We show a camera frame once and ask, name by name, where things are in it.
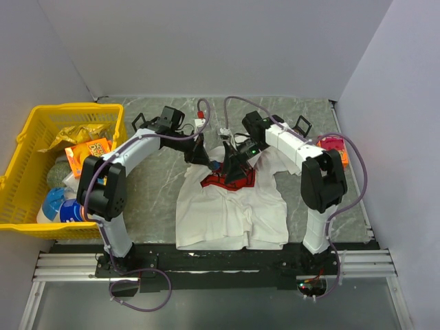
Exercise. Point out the white Coca-Cola t-shirt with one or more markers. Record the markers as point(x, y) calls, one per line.
point(213, 218)

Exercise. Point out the orange Scrub Daddy box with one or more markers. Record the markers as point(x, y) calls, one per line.
point(77, 154)

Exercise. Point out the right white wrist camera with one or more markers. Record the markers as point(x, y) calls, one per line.
point(225, 134)

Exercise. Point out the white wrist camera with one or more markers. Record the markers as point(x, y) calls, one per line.
point(225, 134)
point(199, 123)

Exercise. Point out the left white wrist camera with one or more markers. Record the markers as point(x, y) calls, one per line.
point(199, 123)

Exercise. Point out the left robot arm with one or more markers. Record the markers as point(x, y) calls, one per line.
point(102, 190)

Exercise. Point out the blue white canister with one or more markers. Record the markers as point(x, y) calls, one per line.
point(70, 211)

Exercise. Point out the yellow plastic basket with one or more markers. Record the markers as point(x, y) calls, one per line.
point(24, 186)

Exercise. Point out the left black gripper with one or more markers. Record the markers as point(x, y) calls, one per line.
point(196, 152)

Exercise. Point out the green scrub sponge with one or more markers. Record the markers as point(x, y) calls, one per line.
point(57, 174)

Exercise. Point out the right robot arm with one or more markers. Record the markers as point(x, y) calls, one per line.
point(323, 183)

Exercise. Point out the black folding mirror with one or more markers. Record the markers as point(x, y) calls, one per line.
point(302, 126)
point(140, 122)

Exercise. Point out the gold snack bag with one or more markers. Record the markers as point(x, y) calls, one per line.
point(77, 134)

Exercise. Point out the blue lid white container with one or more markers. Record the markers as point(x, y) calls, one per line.
point(50, 208)

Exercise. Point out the black folding mirror left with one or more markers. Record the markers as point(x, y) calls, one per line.
point(140, 122)

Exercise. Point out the aluminium rail frame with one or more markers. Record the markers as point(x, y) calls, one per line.
point(57, 268)

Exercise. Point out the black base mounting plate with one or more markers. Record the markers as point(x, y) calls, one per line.
point(157, 267)

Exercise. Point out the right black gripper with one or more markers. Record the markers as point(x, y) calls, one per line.
point(232, 166)

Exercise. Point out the black folding mirror right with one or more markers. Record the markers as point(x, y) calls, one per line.
point(302, 126)

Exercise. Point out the pink orange sponge box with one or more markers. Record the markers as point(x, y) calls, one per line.
point(337, 143)

